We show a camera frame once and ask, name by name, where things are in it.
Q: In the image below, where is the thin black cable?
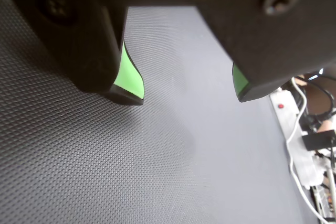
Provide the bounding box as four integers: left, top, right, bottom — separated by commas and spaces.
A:
301, 75, 336, 120

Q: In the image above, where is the large grey textured mat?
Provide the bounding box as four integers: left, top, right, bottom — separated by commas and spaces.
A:
0, 0, 316, 224

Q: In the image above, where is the white power cable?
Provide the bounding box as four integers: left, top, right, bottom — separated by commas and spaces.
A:
285, 77, 336, 224

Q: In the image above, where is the white power strip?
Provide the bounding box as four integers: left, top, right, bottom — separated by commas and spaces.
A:
269, 89, 326, 190

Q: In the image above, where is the small black box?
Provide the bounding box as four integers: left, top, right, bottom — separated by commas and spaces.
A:
301, 130, 336, 151

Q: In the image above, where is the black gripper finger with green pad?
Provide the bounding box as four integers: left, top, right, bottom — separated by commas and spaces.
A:
0, 0, 145, 106
183, 0, 336, 103

